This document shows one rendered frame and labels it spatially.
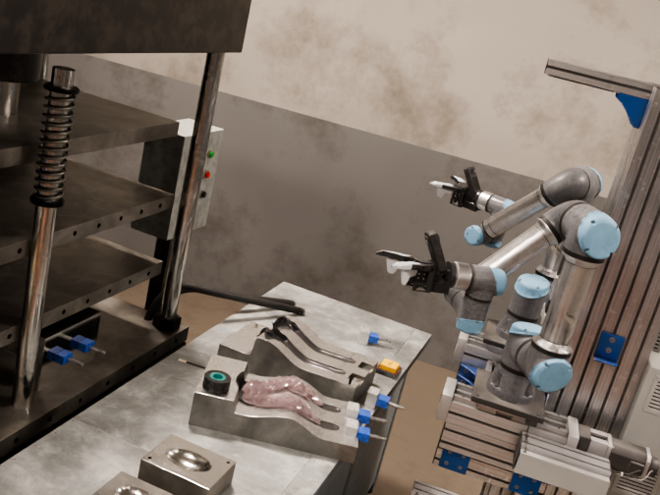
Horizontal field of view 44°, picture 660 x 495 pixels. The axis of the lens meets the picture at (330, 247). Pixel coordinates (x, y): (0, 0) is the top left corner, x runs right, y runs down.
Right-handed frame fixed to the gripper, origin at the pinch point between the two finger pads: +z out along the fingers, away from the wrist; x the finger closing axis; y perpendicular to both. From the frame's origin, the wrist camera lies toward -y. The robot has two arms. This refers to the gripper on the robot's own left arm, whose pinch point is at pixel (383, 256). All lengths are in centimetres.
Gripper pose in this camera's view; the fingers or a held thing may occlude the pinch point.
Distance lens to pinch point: 218.8
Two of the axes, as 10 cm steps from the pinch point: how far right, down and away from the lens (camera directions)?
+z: -9.6, -1.5, -2.5
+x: -2.2, -2.2, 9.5
